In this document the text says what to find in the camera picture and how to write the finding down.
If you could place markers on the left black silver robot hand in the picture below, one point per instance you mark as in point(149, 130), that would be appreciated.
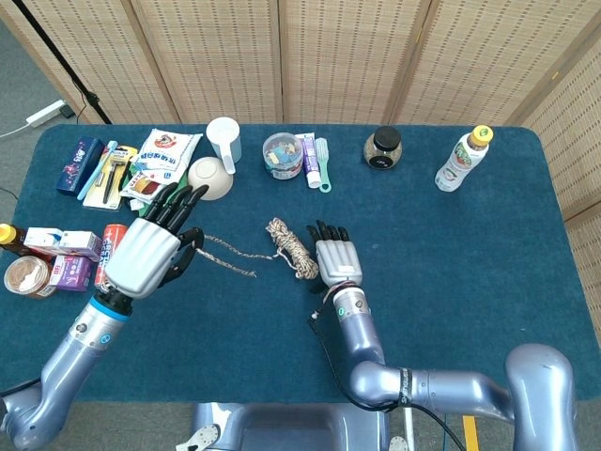
point(141, 258)

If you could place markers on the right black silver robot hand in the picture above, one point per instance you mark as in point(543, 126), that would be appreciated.
point(338, 258)

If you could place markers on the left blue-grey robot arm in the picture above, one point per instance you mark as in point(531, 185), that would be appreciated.
point(70, 362)

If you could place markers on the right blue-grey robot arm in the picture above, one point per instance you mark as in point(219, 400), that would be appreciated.
point(432, 385)

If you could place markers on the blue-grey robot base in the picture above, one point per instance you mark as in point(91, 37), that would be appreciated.
point(291, 427)

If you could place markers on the white purple tube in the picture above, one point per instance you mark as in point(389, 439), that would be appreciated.
point(310, 160)

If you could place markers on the red drink can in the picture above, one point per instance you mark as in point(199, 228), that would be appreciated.
point(112, 235)

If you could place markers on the green cloth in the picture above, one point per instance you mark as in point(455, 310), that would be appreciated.
point(141, 209)

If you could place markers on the white purple box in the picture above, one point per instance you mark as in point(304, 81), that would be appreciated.
point(80, 244)

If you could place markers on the small red yellow packet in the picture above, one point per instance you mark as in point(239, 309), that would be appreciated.
point(141, 185)

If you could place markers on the black razor on yellow card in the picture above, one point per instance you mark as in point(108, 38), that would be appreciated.
point(112, 185)

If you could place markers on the mint green brush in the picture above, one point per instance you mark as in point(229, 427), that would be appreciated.
point(322, 162)

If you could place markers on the white red carton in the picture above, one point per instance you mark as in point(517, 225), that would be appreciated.
point(43, 238)

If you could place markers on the light blue toothbrush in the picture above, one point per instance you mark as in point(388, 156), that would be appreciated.
point(101, 162)

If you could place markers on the white snack bag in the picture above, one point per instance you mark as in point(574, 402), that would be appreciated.
point(164, 155)

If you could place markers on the dark blue table mat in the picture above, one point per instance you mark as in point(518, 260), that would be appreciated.
point(446, 263)

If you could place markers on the beige bowl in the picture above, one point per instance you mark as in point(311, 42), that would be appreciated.
point(211, 171)

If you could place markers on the dark blue printed box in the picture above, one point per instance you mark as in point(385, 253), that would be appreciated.
point(77, 164)

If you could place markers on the clear round container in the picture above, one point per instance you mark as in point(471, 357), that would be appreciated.
point(282, 157)

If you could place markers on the brown jar of powder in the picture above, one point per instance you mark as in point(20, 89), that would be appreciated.
point(26, 277)

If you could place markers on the glass jar black lid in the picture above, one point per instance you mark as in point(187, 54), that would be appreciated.
point(382, 150)

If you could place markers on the brown bottle yellow cap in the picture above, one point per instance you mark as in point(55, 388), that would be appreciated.
point(10, 235)

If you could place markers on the drink bottle yellow cap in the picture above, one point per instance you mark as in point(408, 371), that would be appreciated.
point(460, 162)

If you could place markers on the black power adapter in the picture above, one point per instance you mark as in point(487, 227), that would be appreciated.
point(68, 112)

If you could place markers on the white power strip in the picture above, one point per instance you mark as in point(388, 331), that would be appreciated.
point(46, 113)

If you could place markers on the white table leg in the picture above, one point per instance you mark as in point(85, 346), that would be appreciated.
point(410, 430)

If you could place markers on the bamboo folding screen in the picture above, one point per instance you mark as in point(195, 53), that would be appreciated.
point(328, 56)

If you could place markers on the black tripod stand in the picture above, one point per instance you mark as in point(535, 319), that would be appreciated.
point(56, 52)

